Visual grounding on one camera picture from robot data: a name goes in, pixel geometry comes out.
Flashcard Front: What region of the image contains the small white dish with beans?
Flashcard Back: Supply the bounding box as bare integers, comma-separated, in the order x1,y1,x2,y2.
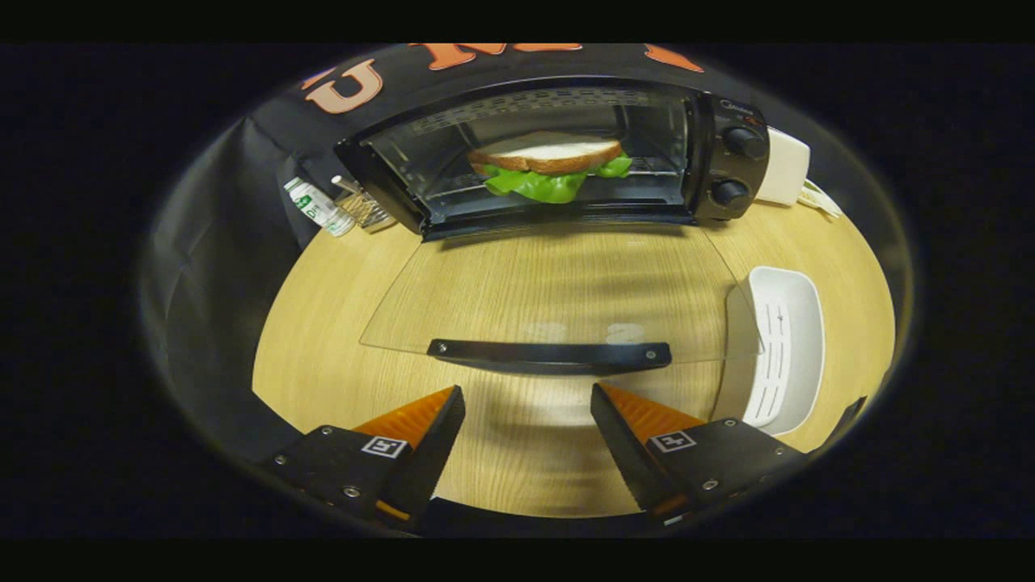
799,179,843,221

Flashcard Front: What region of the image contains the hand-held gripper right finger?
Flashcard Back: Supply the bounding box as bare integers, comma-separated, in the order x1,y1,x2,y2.
589,382,809,526

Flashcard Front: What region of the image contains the lettuce sandwich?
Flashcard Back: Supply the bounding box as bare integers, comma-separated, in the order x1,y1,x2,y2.
467,131,634,205

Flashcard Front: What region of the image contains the small clear glass jar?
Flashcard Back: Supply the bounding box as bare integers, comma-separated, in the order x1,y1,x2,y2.
331,175,398,234

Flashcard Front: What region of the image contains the white plastic tray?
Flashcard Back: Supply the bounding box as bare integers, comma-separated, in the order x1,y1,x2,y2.
710,266,826,438

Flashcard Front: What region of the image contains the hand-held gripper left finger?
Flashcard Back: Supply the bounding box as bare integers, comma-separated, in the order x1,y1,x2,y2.
259,385,467,532

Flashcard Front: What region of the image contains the white plastic bottle green label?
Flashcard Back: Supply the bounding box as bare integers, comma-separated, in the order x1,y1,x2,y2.
283,177,357,238

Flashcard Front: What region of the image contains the white pop-up toaster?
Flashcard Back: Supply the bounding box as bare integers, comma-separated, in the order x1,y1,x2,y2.
756,127,812,208

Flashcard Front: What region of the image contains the black toaster oven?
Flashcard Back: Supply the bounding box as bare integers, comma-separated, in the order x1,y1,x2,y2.
334,77,771,377

